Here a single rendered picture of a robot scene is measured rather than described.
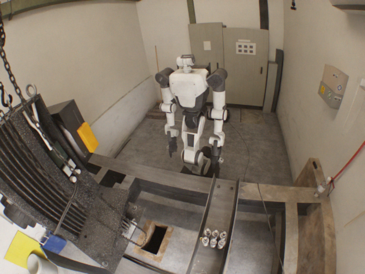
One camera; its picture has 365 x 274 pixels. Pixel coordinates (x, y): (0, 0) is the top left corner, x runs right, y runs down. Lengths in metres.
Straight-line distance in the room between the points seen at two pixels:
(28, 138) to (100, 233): 0.62
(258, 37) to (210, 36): 0.83
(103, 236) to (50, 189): 0.38
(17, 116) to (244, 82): 3.08
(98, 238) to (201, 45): 2.97
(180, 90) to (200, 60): 1.97
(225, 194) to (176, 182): 0.38
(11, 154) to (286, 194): 1.61
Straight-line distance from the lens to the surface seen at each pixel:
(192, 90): 1.06
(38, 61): 2.10
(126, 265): 1.13
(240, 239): 1.75
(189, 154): 1.38
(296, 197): 1.31
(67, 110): 0.84
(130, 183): 1.35
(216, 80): 1.04
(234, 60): 2.95
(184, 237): 1.73
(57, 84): 2.15
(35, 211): 0.83
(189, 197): 1.42
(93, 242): 0.98
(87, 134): 0.88
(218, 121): 1.20
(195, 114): 1.20
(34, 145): 0.80
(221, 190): 1.17
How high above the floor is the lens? 1.67
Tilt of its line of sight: 39 degrees down
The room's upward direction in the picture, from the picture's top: 10 degrees counter-clockwise
